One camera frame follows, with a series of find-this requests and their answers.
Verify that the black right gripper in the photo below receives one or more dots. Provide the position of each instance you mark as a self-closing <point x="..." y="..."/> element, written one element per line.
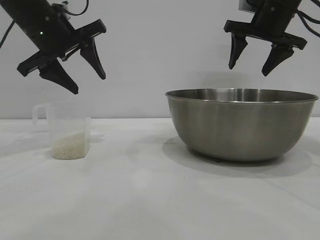
<point x="270" y="20"/>

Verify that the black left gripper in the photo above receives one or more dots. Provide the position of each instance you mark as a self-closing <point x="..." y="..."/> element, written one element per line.
<point x="53" y="37"/>

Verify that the clear plastic measuring cup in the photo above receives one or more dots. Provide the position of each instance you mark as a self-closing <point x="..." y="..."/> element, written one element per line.
<point x="65" y="120"/>

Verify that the stainless steel mixing bowl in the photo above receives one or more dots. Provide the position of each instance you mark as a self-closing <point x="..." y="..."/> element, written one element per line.
<point x="237" y="130"/>

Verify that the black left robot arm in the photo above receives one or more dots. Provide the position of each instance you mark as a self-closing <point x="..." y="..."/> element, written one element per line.
<point x="17" y="8"/>

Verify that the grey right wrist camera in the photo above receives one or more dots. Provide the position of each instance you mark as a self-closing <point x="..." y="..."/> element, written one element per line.
<point x="244" y="5"/>

